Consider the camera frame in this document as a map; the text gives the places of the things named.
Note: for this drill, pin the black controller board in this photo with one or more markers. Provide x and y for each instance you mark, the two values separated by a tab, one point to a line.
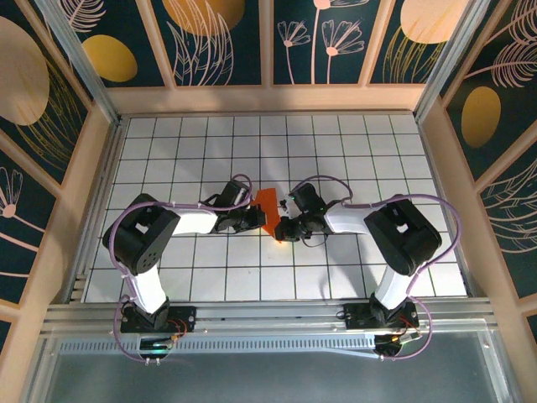
396	342
157	345

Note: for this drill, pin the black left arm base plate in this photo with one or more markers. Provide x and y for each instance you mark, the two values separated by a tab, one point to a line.
184	319

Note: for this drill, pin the white grid mat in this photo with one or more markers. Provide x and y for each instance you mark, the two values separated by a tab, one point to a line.
293	138

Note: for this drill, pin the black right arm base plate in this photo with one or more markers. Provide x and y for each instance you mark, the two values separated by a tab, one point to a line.
356	315

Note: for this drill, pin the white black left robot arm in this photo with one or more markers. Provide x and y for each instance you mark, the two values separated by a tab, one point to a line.
142	243

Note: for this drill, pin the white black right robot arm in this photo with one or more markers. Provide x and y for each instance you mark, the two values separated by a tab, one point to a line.
403	239

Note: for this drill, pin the aluminium corner post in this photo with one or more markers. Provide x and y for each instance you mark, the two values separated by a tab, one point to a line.
84	63
453	63

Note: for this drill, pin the orange cloth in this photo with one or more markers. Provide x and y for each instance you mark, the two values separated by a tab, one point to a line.
268	205

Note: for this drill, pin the grey frosted panel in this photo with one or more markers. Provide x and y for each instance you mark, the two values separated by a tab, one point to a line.
268	378

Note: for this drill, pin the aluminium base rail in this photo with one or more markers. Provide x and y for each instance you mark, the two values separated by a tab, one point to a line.
268	315

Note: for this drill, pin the aluminium table edge rail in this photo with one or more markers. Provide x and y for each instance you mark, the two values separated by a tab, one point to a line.
451	201
98	201

